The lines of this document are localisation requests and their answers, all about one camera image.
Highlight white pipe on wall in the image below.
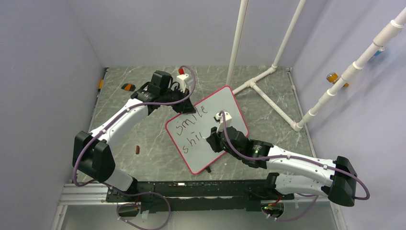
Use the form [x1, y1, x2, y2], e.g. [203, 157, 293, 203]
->
[293, 9, 406, 131]

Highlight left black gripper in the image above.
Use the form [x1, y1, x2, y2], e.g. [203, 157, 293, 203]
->
[160, 85, 195, 114]

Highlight red framed whiteboard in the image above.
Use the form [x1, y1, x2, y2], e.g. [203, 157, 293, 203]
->
[166, 86, 249, 175]

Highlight white pvc pipe frame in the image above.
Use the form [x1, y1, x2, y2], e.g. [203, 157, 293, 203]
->
[226, 0, 306, 132]

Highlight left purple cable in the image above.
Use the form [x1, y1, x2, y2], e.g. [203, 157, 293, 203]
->
[72, 65, 197, 188]

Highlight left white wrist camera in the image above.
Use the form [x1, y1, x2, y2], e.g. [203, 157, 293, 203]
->
[176, 68, 193, 93]

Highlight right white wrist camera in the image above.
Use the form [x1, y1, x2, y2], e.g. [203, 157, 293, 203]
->
[214, 110, 232, 133]

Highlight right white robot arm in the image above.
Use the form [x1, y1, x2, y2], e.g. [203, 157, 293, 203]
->
[206, 127, 357, 207]

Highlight blue wall fitting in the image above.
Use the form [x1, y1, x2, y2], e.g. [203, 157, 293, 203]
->
[373, 47, 384, 57]

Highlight black orange brush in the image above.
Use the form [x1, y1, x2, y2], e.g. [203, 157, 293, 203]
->
[121, 83, 136, 92]

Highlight orange yellow wall fitting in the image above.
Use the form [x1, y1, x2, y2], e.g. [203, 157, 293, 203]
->
[326, 72, 339, 84]

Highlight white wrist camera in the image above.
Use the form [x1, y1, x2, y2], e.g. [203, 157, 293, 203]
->
[214, 110, 232, 133]
[176, 68, 193, 93]

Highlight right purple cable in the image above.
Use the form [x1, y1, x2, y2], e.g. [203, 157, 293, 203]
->
[220, 111, 371, 222]

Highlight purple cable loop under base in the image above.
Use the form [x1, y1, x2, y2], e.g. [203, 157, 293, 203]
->
[116, 194, 171, 230]

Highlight aluminium frame rail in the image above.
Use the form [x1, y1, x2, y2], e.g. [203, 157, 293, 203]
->
[51, 184, 347, 230]

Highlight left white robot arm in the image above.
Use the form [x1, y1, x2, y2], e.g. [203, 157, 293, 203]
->
[72, 65, 196, 201]

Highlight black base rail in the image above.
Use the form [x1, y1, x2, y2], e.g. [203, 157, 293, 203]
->
[106, 179, 293, 213]

